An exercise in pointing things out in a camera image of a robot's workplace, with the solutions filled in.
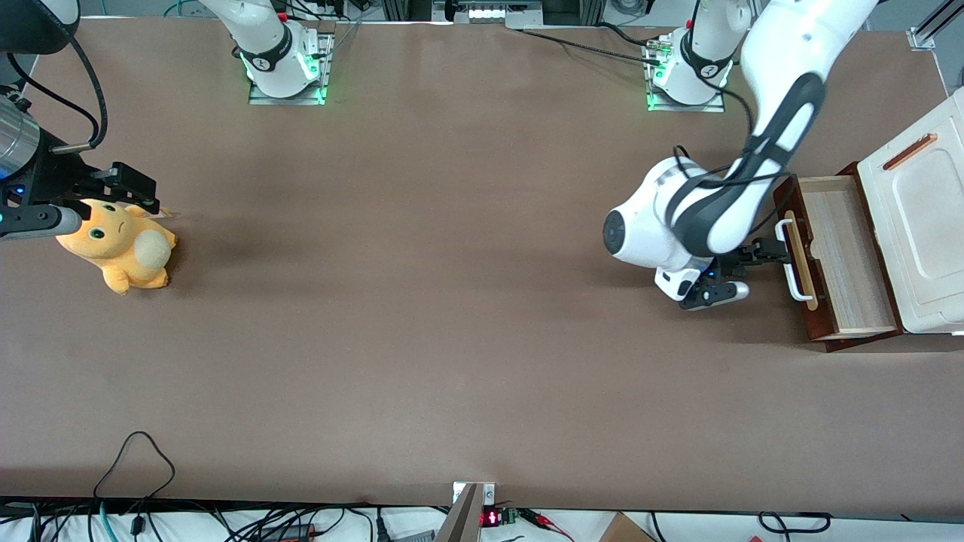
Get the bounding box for black coiled cable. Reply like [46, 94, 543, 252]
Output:
[757, 511, 833, 535]

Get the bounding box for metal camera mount beam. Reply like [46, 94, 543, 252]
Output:
[433, 482, 498, 542]

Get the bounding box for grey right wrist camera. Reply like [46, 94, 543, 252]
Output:
[0, 205, 82, 242]

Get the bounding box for brown drawer with white handle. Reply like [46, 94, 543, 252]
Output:
[773, 173, 901, 344]

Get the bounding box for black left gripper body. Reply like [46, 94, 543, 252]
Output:
[706, 248, 756, 282]

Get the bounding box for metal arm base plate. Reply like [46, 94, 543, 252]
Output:
[248, 32, 335, 106]
[645, 34, 728, 114]

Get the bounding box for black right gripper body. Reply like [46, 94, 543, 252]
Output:
[2, 129, 114, 209]

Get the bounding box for black power adapter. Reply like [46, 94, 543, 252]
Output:
[258, 522, 319, 542]

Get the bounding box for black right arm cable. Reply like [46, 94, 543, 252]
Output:
[6, 34, 108, 155]

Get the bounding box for red wire leads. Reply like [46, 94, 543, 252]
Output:
[518, 509, 575, 541]

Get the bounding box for aluminium frame profile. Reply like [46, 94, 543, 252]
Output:
[907, 0, 964, 52]

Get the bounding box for brown cabinet with white top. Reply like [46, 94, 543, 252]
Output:
[802, 87, 964, 353]

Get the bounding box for long black table cable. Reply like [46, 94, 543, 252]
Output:
[520, 29, 665, 65]

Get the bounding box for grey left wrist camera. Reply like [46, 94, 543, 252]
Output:
[678, 280, 751, 312]

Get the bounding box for black looped cable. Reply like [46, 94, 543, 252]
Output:
[93, 431, 176, 504]

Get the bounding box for brown cardboard box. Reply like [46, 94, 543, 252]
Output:
[598, 512, 657, 542]

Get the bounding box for short black table cable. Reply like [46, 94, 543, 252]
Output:
[597, 21, 654, 47]

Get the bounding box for orange bar handle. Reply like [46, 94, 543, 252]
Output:
[883, 132, 940, 171]

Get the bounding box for grey power strip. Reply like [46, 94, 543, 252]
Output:
[432, 0, 545, 25]

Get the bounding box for orange plush toy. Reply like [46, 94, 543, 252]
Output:
[55, 198, 178, 296]

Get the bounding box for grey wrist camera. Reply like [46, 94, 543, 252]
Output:
[0, 205, 82, 242]
[678, 280, 751, 312]

